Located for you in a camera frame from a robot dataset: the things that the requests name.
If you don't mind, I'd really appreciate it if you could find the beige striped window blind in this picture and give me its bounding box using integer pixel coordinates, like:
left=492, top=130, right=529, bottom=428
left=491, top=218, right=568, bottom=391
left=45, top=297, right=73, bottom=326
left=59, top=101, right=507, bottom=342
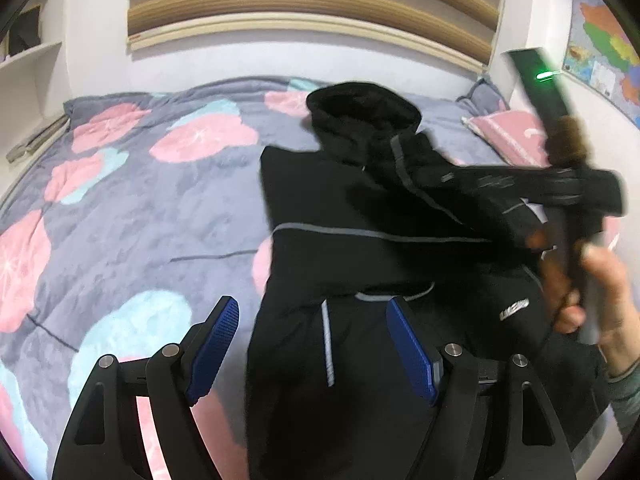
left=125, top=0, right=506, bottom=68

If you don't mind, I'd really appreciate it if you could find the white wall shelf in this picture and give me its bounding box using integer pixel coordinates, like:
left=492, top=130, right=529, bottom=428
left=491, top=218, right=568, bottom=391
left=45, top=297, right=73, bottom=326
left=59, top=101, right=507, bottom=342
left=0, top=0, right=68, bottom=111

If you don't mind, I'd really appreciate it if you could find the grey floral printed blanket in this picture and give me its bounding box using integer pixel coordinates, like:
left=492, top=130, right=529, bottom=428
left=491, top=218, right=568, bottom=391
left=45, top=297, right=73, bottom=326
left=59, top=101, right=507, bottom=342
left=0, top=76, right=621, bottom=480

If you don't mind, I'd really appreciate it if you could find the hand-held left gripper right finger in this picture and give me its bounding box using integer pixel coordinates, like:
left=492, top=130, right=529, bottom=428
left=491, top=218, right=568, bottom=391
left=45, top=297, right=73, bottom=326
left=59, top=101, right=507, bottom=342
left=386, top=296, right=576, bottom=480

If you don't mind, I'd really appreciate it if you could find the grey pillow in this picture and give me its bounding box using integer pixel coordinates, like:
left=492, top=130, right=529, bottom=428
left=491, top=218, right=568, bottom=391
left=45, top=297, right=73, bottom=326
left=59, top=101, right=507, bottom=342
left=457, top=77, right=511, bottom=116

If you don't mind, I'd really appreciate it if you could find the beige ribbed object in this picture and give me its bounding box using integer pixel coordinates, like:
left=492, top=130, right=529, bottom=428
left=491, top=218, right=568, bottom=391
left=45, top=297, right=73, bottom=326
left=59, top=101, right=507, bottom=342
left=5, top=114, right=68, bottom=162

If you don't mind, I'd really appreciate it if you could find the black hooded jacket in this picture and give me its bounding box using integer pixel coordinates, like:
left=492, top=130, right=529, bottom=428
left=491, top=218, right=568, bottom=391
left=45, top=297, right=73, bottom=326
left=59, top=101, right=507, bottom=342
left=245, top=80, right=628, bottom=480

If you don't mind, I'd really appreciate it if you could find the pink pillow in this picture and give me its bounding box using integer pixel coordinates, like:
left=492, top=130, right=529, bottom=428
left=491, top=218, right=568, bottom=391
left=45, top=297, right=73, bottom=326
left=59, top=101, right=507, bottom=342
left=462, top=110, right=553, bottom=168

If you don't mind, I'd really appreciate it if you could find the person's right hand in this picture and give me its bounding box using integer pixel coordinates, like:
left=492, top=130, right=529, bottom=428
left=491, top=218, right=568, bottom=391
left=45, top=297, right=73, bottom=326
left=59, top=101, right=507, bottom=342
left=542, top=245, right=640, bottom=376

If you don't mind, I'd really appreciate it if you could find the person's right forearm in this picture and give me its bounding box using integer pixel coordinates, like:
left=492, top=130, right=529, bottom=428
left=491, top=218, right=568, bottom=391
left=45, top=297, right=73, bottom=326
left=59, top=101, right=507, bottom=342
left=606, top=360, right=640, bottom=443

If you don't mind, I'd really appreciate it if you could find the colourful wall map poster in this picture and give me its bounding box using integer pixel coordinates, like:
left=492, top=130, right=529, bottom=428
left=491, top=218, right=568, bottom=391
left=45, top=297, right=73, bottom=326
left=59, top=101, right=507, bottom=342
left=562, top=0, right=640, bottom=126

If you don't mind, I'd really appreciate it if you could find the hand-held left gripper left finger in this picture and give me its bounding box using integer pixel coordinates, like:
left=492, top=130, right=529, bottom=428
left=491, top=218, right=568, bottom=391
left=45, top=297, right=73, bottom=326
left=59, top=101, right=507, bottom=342
left=52, top=296, right=240, bottom=480

